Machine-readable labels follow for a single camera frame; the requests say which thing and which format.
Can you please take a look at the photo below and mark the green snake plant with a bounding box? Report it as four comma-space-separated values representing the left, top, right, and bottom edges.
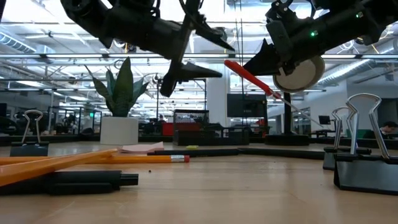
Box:
84, 57, 150, 118

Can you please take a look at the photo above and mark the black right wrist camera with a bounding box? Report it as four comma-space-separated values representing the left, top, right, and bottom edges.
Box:
266, 0, 295, 63

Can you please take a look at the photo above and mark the medium black binder clip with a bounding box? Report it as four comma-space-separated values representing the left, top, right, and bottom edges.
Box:
322, 106, 373, 171

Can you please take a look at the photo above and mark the large black binder clip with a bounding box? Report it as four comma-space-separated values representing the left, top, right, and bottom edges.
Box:
333, 93, 398, 196

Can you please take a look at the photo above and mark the black table border frame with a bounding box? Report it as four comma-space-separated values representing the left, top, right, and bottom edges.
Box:
0, 133, 398, 150

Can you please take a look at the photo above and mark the black mesh desk organizer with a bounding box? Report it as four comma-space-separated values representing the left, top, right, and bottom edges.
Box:
172, 108, 251, 146

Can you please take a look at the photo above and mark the black desk lamp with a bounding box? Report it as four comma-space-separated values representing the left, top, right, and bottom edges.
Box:
264, 55, 326, 146

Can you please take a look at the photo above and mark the white plant pot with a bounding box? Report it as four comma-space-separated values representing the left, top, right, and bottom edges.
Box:
99, 116, 139, 146

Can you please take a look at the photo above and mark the red box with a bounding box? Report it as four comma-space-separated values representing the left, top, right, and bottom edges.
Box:
161, 122, 175, 137

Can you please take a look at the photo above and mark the pink sticky note pad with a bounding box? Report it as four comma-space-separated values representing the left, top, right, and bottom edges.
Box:
117, 141, 165, 154

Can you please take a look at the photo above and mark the small black binder clip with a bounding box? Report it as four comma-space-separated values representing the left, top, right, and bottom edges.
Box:
9, 109, 50, 157

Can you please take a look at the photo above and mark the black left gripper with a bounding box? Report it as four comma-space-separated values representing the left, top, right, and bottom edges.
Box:
99, 0, 236, 98

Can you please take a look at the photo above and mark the yellow pencil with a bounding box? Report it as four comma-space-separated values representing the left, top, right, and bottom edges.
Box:
0, 154, 190, 166
0, 148, 118, 187

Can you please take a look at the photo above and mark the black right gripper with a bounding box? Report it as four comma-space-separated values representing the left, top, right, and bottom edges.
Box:
244, 15, 348, 77

